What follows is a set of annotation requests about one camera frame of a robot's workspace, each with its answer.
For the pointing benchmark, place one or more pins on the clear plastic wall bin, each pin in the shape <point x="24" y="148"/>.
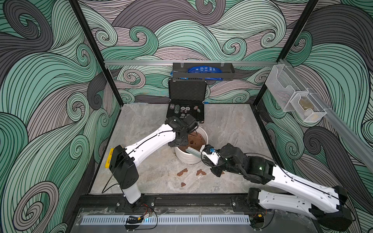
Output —
<point x="291" y="96"/>

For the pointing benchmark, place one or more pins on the black corner frame post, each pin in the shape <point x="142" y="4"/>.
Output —
<point x="88" y="34"/>

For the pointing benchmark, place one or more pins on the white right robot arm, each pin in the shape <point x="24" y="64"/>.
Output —
<point x="326" y="205"/>

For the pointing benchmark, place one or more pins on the yellow plastic toy block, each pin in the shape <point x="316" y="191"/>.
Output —
<point x="108" y="161"/>

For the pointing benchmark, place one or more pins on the black wall shelf tray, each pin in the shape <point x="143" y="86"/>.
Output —
<point x="180" y="72"/>

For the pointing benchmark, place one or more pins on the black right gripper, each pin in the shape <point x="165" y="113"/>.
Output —
<point x="218" y="169"/>

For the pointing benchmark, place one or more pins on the aluminium wall rail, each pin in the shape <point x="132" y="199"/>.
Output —
<point x="148" y="62"/>

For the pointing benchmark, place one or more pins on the blue object on shelf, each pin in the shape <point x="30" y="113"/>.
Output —
<point x="204" y="69"/>

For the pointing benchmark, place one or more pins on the brown mud filling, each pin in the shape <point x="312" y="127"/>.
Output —
<point x="195" y="141"/>

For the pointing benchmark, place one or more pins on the black poker chip case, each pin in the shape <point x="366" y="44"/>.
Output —
<point x="187" y="99"/>

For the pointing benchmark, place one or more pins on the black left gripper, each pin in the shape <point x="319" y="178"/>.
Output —
<point x="173" y="144"/>

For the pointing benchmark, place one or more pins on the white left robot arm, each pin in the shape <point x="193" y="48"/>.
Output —
<point x="123" y="162"/>

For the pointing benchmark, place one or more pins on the white ceramic pot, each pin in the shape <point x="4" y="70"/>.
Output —
<point x="190" y="154"/>

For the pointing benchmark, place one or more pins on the green white scrub brush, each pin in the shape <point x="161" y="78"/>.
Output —
<point x="208" y="154"/>

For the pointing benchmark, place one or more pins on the white slotted cable duct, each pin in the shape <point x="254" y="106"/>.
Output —
<point x="169" y="220"/>

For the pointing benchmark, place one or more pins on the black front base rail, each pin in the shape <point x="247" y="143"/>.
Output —
<point x="238" y="202"/>

